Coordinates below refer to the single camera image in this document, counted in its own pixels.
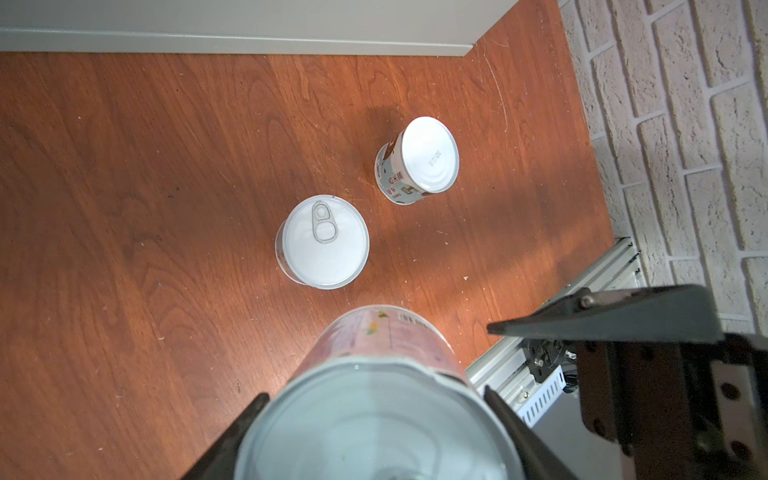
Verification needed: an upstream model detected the white can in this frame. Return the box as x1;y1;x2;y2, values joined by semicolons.
235;305;524;479
275;195;370;290
374;116;460;205

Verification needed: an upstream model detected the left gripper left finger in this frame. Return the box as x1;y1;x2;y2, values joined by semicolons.
181;392;270;480

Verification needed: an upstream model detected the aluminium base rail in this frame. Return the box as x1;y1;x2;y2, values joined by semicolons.
466;237;645;428

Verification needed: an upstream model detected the grey metal cabinet box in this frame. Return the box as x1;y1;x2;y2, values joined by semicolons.
1;0;514;57

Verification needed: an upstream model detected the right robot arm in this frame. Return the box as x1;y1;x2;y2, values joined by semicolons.
487;284;767;479

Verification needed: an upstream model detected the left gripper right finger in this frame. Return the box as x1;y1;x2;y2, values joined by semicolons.
483;386;577;480

